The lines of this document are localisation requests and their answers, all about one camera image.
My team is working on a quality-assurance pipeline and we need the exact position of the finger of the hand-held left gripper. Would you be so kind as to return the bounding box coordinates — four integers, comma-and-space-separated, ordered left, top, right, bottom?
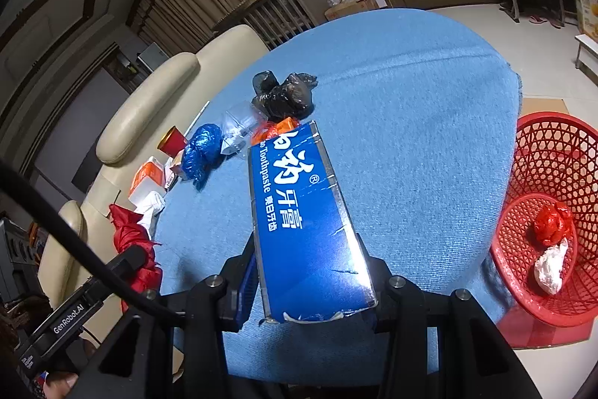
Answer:
105, 245, 148, 284

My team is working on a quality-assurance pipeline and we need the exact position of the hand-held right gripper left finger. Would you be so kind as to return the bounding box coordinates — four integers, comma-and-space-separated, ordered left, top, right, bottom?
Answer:
70, 233, 259, 399

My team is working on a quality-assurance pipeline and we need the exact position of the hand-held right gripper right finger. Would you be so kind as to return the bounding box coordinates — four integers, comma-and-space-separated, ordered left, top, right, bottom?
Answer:
367, 256, 543, 399

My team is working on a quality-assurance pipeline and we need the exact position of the orange white carton box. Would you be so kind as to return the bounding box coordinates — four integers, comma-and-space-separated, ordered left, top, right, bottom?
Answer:
128, 156, 169, 206

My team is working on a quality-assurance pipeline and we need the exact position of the blue toothpaste box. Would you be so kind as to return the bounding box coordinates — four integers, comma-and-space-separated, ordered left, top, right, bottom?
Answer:
247, 121, 378, 325

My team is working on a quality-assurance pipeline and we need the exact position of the blue plastic bag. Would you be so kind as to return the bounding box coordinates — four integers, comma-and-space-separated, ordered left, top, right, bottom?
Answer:
180, 123, 226, 191

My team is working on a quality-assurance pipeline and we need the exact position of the orange wrapper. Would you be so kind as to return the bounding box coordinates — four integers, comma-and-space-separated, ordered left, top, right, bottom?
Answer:
252, 117, 302, 145

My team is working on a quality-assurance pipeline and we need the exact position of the red plastic mesh basket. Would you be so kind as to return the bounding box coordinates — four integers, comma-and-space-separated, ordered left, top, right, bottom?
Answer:
490, 111, 598, 329

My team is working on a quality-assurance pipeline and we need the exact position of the person's left hand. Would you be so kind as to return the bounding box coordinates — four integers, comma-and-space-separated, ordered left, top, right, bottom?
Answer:
40, 371, 80, 399

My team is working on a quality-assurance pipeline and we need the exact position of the red cloth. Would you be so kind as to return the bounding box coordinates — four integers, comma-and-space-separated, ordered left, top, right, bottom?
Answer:
108, 203, 164, 311

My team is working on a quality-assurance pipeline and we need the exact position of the white tissue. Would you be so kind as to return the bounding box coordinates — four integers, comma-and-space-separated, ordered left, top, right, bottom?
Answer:
133, 190, 166, 231

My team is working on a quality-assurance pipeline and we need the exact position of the small beige box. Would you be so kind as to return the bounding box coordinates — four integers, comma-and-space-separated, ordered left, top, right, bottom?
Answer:
163, 149, 189, 190

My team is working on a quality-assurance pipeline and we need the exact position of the red paper cup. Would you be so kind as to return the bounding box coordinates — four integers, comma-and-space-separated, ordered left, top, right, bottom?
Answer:
158, 125, 188, 157

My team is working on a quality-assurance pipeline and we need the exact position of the white straw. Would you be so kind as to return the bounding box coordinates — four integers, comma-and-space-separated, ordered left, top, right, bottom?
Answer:
187, 101, 210, 133

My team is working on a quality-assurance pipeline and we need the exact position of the clear plastic packaging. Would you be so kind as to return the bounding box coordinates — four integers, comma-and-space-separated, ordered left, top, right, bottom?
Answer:
219, 101, 269, 157

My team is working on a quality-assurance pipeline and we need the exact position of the white crumpled plastic bag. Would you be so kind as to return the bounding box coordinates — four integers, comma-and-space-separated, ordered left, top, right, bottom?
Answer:
534, 237, 570, 294

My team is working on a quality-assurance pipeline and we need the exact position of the blue tablecloth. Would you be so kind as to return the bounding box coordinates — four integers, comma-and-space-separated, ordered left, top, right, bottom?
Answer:
152, 7, 523, 383

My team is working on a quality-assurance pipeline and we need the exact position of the red plastic bag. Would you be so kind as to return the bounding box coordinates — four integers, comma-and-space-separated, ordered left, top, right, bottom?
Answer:
531, 202, 573, 248

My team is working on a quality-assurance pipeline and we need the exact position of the dark crumpled plush object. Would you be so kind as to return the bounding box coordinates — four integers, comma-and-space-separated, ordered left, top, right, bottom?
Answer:
251, 71, 319, 123

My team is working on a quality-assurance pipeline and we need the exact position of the grey metal box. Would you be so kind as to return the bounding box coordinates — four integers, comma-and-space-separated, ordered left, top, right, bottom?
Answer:
136, 42, 170, 73

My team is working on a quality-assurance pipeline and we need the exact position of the wooden slatted radiator cabinet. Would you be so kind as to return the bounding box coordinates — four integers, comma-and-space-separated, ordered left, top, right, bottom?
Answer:
212, 0, 335, 51

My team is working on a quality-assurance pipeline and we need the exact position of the cardboard box red print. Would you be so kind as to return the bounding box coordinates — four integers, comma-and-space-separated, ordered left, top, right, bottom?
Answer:
324, 0, 380, 23

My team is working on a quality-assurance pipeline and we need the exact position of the white small stool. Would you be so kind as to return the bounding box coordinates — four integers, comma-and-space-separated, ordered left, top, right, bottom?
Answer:
574, 33, 598, 75

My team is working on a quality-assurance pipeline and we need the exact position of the orange fruit carton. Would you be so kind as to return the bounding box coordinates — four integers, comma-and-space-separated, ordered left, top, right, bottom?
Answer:
574, 0, 598, 37

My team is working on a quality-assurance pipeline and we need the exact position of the black cable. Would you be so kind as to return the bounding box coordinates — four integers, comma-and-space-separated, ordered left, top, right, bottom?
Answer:
0, 160, 188, 327

